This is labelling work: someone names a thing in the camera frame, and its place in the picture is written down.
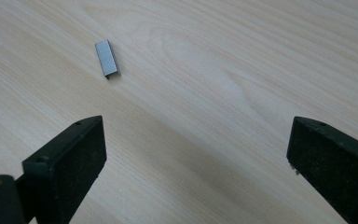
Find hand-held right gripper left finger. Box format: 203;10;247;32
22;115;107;224

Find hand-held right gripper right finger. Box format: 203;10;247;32
286;116;358;224

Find silver staple strip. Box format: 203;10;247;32
94;39;121;80

